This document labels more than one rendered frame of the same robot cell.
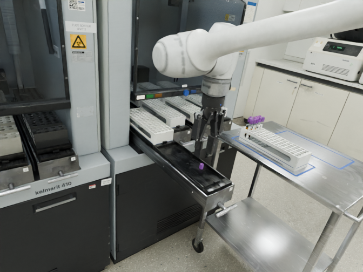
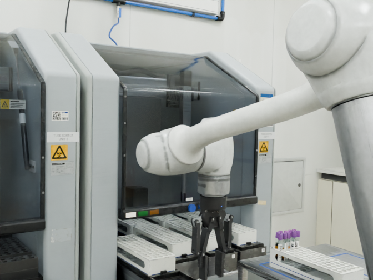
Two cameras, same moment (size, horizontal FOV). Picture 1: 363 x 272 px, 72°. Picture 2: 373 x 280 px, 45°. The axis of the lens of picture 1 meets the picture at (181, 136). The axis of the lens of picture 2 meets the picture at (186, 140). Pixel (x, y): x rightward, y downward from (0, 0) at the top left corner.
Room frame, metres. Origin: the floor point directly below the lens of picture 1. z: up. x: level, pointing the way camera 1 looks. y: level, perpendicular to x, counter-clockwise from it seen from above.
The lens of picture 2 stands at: (-0.44, -0.14, 1.31)
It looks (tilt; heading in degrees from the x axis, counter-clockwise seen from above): 3 degrees down; 6
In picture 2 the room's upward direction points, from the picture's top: 1 degrees clockwise
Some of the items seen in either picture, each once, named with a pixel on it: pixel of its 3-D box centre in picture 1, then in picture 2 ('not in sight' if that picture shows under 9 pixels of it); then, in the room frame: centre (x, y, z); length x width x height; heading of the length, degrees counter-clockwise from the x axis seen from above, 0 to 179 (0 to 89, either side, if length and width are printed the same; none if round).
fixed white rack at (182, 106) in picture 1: (183, 109); (194, 235); (1.34, 0.01, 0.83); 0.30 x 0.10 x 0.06; 41
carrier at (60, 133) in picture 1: (51, 137); (18, 269); (0.80, 0.48, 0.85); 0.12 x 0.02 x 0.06; 131
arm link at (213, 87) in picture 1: (215, 85); (213, 184); (0.80, -0.09, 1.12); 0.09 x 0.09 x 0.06
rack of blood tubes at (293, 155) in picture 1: (272, 145); (313, 266); (0.98, -0.40, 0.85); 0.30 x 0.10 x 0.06; 38
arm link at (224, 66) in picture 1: (219, 50); (211, 145); (0.79, -0.08, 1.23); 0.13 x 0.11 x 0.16; 134
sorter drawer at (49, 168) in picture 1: (40, 129); not in sight; (0.98, 0.63, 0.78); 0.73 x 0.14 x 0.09; 41
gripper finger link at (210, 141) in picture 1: (210, 144); (219, 263); (0.82, -0.11, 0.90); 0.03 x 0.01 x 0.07; 41
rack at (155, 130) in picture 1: (146, 125); (140, 254); (1.06, 0.17, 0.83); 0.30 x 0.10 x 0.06; 41
